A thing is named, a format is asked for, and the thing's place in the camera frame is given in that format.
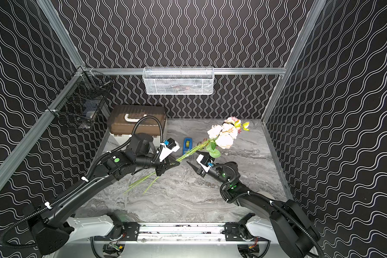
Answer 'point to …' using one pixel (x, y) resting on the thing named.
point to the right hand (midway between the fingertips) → (193, 153)
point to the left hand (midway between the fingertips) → (177, 159)
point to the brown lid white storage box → (125, 121)
